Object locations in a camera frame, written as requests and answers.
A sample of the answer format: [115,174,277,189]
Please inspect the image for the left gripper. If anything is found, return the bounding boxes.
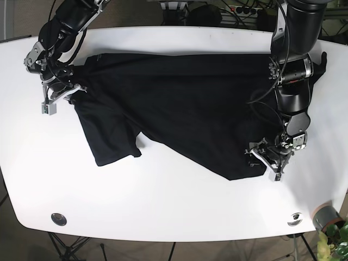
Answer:
[246,131,307,182]

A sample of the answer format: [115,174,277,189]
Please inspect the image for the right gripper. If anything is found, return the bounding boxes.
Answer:
[34,68,87,115]

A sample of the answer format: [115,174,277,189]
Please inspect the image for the black T-shirt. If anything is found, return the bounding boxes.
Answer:
[68,51,330,182]

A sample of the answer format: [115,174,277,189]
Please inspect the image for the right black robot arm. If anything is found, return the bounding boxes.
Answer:
[24,1,109,115]

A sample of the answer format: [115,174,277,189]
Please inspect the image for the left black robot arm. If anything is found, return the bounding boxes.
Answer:
[245,1,328,182]

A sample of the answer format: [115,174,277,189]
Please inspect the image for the right metal table grommet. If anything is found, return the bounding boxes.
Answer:
[287,213,303,227]

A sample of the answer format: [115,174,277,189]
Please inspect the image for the metal table grommet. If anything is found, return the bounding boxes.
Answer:
[51,213,67,226]
[287,213,303,227]

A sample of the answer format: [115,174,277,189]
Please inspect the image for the grey plant pot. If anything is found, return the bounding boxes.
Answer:
[311,202,345,233]

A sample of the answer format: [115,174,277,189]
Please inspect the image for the green plant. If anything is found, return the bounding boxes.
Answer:
[317,220,347,261]

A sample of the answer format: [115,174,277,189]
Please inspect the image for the left metal table grommet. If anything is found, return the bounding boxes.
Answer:
[51,213,67,226]

